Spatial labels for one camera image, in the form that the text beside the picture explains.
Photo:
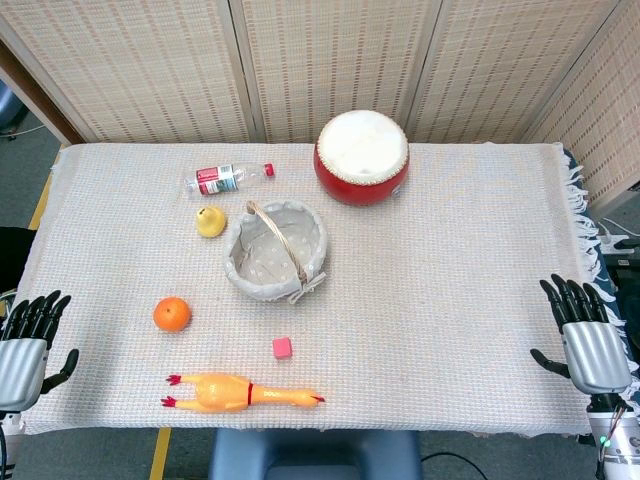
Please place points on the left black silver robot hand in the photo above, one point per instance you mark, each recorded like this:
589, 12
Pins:
20, 365

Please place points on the yellow pear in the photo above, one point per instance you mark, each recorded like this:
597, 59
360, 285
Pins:
210, 224

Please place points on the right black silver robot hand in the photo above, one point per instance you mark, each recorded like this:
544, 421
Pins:
592, 357

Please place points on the blue grey barrel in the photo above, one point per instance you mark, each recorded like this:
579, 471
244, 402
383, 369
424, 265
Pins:
7, 107

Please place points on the white power strip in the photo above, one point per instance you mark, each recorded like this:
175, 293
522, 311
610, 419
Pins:
617, 237

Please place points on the yellow rubber chicken toy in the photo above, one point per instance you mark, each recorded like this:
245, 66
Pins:
220, 392

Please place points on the black chair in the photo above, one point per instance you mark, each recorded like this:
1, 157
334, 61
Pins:
12, 260

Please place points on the orange fruit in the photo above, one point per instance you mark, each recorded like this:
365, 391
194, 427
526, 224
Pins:
172, 314

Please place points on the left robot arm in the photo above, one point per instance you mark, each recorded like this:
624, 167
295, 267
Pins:
9, 422

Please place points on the bamboo folding screen panel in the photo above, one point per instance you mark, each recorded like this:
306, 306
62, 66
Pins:
130, 70
330, 60
605, 130
500, 65

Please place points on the red drum with white skin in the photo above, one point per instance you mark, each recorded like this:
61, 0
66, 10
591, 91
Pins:
362, 150

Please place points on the beige woven table cloth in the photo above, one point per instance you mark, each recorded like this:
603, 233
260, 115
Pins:
450, 300

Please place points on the clear red-label plastic bottle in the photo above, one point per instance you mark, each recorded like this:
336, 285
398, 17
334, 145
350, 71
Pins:
216, 180

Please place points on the pink cube block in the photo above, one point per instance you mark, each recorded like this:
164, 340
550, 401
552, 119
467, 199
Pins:
282, 348

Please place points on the grey fabric basket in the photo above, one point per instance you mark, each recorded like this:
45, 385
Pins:
250, 280

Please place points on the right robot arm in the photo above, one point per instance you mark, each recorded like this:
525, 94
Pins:
617, 435

